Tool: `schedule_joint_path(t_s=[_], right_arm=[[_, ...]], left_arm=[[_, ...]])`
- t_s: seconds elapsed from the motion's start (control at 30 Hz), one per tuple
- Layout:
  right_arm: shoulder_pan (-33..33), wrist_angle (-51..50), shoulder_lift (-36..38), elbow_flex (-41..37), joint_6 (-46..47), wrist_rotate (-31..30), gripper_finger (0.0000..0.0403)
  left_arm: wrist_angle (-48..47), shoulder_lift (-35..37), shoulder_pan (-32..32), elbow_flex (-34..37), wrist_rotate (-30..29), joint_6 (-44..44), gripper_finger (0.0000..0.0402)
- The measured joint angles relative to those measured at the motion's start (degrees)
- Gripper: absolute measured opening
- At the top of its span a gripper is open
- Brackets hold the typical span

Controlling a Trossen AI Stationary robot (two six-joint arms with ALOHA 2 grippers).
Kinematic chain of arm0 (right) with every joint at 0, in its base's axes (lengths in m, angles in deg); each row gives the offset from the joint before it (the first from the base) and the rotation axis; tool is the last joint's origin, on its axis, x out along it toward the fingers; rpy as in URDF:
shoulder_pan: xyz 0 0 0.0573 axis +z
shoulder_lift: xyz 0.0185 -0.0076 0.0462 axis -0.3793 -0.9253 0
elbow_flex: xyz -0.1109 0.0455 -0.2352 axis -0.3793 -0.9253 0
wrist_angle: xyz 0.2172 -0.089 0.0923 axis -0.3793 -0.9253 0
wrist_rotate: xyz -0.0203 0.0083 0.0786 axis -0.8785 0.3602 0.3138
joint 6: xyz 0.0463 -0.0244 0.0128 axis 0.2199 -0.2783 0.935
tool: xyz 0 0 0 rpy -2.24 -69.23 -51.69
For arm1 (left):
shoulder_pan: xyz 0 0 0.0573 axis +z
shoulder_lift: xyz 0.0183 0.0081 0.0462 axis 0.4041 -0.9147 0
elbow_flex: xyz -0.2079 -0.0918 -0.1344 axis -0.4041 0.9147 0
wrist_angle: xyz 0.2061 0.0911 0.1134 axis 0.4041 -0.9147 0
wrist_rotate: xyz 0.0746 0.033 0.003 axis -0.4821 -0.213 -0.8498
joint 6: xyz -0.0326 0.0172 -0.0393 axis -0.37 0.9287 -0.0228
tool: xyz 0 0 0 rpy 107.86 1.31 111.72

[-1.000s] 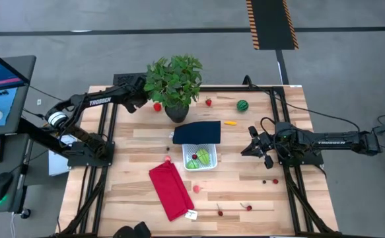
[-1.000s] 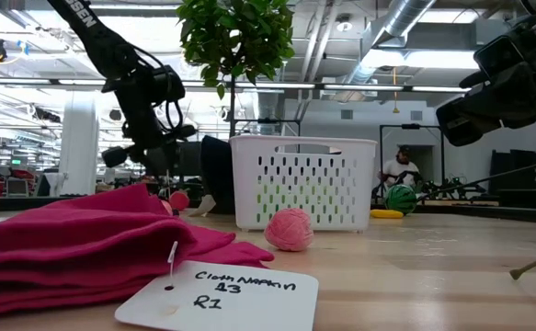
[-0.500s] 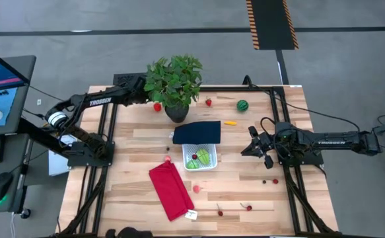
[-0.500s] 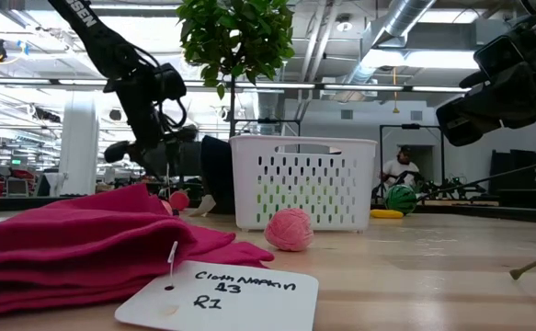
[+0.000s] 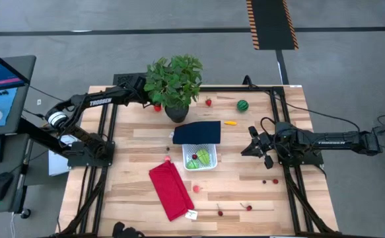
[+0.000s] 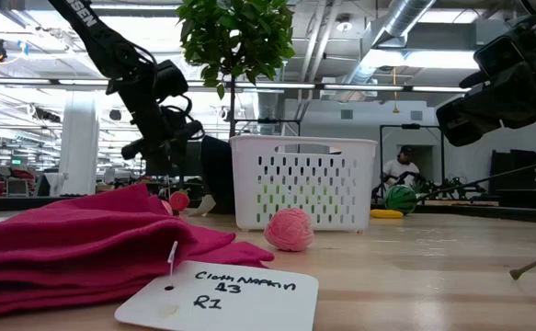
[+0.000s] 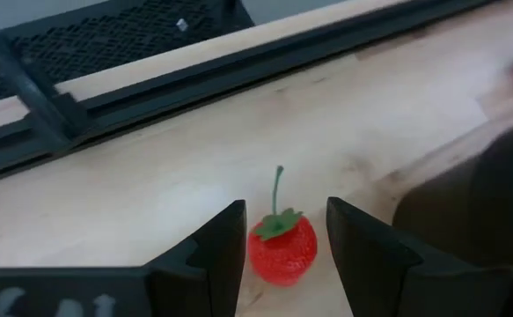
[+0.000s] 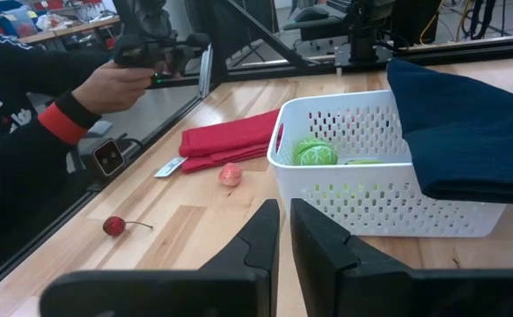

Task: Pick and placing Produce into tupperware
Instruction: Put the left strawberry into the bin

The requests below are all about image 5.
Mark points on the black orange-striped floor mat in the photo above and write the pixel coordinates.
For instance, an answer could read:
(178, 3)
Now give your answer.
(271, 23)

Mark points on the black lumpy object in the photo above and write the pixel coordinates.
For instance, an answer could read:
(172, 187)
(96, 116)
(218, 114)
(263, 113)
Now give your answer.
(126, 231)

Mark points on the green striped toy watermelon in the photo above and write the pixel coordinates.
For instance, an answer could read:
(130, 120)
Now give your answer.
(242, 106)

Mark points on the grey computer cart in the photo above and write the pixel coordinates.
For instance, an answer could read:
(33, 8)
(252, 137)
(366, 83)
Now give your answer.
(27, 66)

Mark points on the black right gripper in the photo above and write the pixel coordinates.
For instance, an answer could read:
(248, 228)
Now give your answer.
(268, 143)

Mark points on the white box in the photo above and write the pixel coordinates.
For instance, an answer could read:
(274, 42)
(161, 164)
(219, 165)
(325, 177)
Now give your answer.
(58, 165)

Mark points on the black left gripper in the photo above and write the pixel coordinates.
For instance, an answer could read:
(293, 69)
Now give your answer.
(139, 91)

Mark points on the black floor grate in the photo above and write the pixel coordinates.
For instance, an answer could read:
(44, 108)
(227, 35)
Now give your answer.
(119, 79)

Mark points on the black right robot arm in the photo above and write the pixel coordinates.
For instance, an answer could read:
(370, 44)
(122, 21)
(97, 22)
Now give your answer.
(311, 139)

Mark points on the red toy tomato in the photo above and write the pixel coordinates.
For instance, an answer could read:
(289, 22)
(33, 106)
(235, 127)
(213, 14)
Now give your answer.
(158, 108)

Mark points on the red toy cherry with stem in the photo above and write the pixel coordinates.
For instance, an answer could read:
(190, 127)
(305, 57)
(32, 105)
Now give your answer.
(249, 208)
(220, 213)

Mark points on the navy blue folded cloth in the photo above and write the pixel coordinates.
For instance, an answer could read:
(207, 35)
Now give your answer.
(197, 133)

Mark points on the white perforated plastic basket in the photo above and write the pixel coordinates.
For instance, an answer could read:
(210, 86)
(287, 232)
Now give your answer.
(187, 152)

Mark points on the pink toy peach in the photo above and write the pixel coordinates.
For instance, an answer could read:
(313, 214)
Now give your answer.
(196, 189)

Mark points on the black caster wheel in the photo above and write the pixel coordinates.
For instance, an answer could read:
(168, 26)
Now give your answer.
(25, 213)

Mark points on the red toy strawberry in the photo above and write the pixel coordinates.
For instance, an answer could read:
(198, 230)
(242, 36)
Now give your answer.
(208, 102)

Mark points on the black computer mouse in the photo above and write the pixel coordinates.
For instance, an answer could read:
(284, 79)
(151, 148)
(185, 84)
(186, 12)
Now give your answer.
(0, 186)

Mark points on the white handwritten paper tag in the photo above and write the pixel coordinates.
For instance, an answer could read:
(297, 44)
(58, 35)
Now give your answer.
(191, 215)

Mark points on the green ridged toy fruit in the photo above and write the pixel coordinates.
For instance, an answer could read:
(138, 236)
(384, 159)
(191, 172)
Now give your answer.
(203, 157)

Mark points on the green plant in black pot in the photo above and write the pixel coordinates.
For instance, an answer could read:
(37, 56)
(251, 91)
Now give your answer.
(174, 79)

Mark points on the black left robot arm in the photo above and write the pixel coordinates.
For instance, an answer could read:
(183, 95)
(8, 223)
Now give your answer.
(119, 94)

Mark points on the black aluminium table frame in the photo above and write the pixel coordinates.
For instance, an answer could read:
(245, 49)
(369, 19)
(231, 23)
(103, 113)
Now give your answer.
(231, 89)

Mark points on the red cloth napkin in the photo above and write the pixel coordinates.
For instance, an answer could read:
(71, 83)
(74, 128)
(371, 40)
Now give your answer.
(170, 190)

